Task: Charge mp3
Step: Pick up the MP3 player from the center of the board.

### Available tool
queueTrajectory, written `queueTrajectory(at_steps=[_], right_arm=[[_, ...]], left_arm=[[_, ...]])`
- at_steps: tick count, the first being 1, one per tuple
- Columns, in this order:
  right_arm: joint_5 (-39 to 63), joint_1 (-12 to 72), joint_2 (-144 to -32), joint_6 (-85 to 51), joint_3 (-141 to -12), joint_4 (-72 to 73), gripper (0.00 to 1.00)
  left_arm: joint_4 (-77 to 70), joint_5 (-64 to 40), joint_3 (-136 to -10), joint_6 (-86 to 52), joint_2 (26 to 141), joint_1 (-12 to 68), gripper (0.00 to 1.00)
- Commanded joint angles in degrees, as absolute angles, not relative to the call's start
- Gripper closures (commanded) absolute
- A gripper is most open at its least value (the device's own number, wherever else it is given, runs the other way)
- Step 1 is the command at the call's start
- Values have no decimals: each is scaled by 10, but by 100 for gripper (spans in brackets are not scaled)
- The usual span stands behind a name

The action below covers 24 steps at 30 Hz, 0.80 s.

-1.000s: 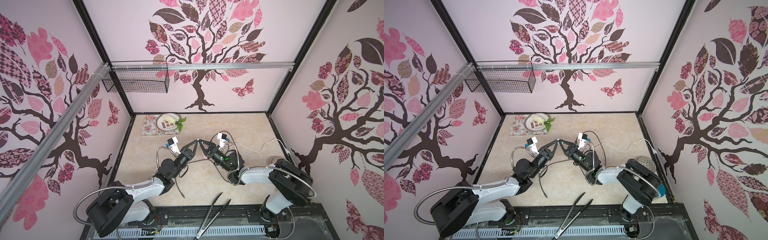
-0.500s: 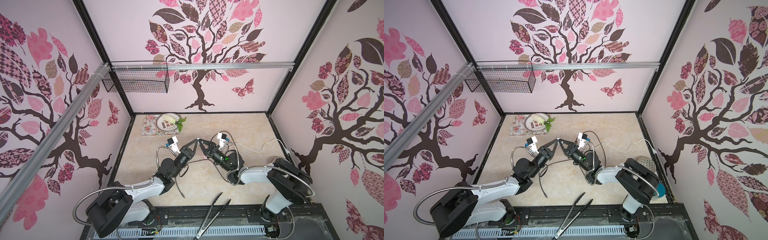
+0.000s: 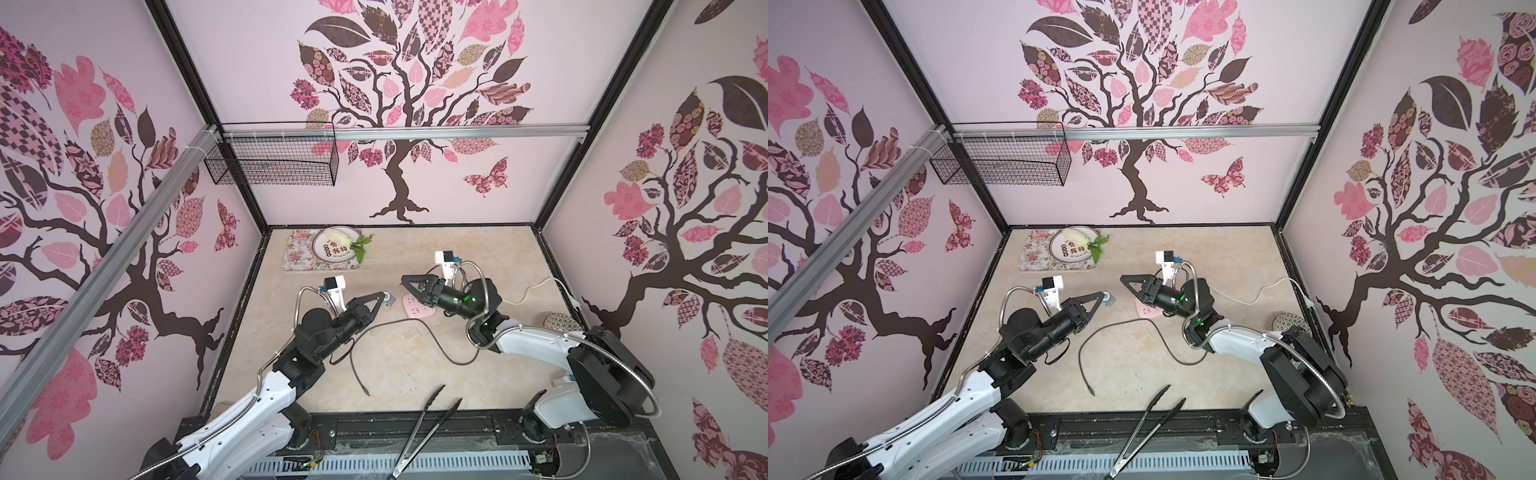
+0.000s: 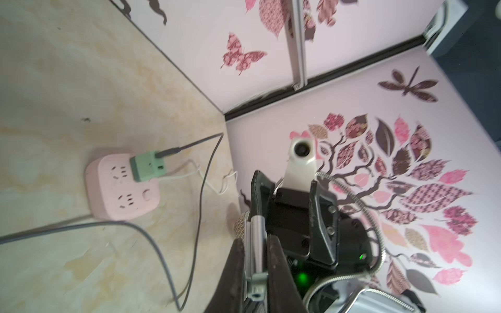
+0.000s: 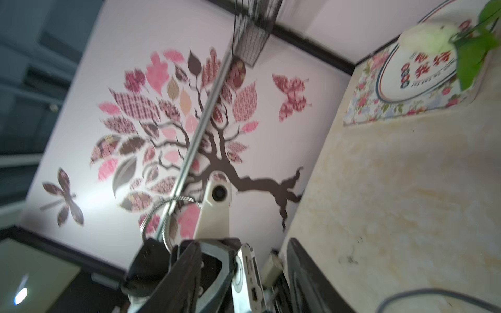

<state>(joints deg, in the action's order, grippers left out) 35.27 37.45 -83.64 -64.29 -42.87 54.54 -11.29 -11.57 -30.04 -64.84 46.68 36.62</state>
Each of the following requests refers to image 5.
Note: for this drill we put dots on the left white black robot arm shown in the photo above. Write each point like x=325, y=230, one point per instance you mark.
x=204, y=274

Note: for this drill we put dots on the floral placemat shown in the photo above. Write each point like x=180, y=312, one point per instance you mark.
x=366, y=107

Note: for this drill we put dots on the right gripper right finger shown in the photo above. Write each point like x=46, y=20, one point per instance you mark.
x=309, y=288

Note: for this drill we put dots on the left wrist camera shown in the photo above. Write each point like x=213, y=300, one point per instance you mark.
x=214, y=217

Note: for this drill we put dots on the white flower with leaves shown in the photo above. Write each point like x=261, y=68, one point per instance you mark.
x=471, y=46

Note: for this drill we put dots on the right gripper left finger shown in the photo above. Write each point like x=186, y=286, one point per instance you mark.
x=172, y=288

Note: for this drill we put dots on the aluminium rail left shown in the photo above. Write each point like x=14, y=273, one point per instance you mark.
x=169, y=205

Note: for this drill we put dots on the black wire basket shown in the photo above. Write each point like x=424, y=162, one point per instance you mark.
x=253, y=23

